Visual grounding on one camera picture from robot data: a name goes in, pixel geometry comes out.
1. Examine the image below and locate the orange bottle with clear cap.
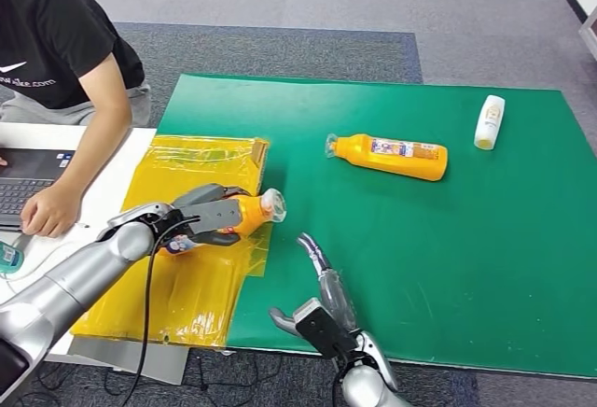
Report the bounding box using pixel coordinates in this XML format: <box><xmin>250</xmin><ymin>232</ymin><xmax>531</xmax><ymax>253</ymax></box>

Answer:
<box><xmin>158</xmin><ymin>188</ymin><xmax>288</xmax><ymax>257</ymax></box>
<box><xmin>325</xmin><ymin>133</ymin><xmax>449</xmax><ymax>183</ymax></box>

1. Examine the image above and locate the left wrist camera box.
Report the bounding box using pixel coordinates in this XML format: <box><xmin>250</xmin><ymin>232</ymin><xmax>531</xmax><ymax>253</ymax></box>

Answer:
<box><xmin>179</xmin><ymin>198</ymin><xmax>244</xmax><ymax>236</ymax></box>

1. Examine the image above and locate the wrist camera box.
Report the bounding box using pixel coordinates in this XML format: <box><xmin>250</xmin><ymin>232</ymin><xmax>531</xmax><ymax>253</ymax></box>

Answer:
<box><xmin>292</xmin><ymin>297</ymin><xmax>357</xmax><ymax>361</ymax></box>
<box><xmin>179</xmin><ymin>198</ymin><xmax>244</xmax><ymax>236</ymax></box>

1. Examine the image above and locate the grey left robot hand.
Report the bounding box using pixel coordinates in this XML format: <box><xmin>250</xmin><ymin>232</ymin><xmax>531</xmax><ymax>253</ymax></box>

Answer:
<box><xmin>171</xmin><ymin>182</ymin><xmax>253</xmax><ymax>249</ymax></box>

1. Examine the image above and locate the person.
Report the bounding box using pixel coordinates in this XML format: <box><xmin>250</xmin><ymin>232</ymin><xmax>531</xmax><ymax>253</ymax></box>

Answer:
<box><xmin>0</xmin><ymin>0</ymin><xmax>153</xmax><ymax>240</ymax></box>

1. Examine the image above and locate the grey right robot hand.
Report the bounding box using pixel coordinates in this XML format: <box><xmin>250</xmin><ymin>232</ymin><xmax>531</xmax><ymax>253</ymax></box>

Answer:
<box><xmin>269</xmin><ymin>232</ymin><xmax>359</xmax><ymax>337</ymax></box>

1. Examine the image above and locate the yellow taped cardboard box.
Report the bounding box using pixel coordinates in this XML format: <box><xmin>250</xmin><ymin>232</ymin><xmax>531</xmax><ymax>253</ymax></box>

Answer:
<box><xmin>69</xmin><ymin>134</ymin><xmax>272</xmax><ymax>350</ymax></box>

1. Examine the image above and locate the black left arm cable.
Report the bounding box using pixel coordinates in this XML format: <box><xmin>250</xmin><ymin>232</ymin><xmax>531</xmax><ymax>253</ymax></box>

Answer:
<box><xmin>120</xmin><ymin>215</ymin><xmax>201</xmax><ymax>407</ymax></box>

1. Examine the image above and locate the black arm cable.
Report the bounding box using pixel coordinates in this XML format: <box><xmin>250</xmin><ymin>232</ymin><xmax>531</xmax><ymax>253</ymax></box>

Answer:
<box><xmin>120</xmin><ymin>215</ymin><xmax>201</xmax><ymax>407</ymax></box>
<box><xmin>331</xmin><ymin>358</ymin><xmax>351</xmax><ymax>407</ymax></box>

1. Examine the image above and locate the green table mat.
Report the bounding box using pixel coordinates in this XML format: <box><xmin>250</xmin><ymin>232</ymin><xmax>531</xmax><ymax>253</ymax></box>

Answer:
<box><xmin>157</xmin><ymin>73</ymin><xmax>597</xmax><ymax>379</ymax></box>

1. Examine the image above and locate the grey desk panel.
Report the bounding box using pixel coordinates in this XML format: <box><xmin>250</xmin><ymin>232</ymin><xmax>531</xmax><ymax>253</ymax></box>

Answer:
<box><xmin>67</xmin><ymin>336</ymin><xmax>190</xmax><ymax>386</ymax></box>

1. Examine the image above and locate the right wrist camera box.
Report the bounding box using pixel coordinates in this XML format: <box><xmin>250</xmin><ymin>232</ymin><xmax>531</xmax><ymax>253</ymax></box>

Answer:
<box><xmin>292</xmin><ymin>297</ymin><xmax>357</xmax><ymax>361</ymax></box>

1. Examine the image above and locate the white furniture corner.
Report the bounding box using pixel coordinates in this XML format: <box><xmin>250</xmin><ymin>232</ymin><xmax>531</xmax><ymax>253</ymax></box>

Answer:
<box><xmin>580</xmin><ymin>7</ymin><xmax>597</xmax><ymax>63</ymax></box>

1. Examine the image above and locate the black floor cable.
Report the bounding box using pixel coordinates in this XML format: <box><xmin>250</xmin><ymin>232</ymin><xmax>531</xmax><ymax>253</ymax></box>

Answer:
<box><xmin>9</xmin><ymin>354</ymin><xmax>285</xmax><ymax>407</ymax></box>

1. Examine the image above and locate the person's left hand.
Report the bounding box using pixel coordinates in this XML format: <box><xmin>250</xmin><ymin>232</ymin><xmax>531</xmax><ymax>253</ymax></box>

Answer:
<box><xmin>20</xmin><ymin>184</ymin><xmax>81</xmax><ymax>240</ymax></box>

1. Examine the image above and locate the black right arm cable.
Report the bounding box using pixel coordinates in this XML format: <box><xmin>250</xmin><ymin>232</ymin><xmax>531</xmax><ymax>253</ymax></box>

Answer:
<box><xmin>331</xmin><ymin>358</ymin><xmax>351</xmax><ymax>407</ymax></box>

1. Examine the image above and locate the small white bottle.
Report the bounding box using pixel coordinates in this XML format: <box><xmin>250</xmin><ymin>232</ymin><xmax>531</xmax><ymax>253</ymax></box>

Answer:
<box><xmin>473</xmin><ymin>94</ymin><xmax>507</xmax><ymax>151</ymax></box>

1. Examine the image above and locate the white desk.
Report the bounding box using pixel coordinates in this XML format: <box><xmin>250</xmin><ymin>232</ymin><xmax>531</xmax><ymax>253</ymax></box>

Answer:
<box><xmin>0</xmin><ymin>122</ymin><xmax>157</xmax><ymax>359</ymax></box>

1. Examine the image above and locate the dark laptop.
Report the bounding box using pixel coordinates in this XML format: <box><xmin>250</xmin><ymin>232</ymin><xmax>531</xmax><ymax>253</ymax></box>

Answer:
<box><xmin>0</xmin><ymin>148</ymin><xmax>75</xmax><ymax>232</ymax></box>

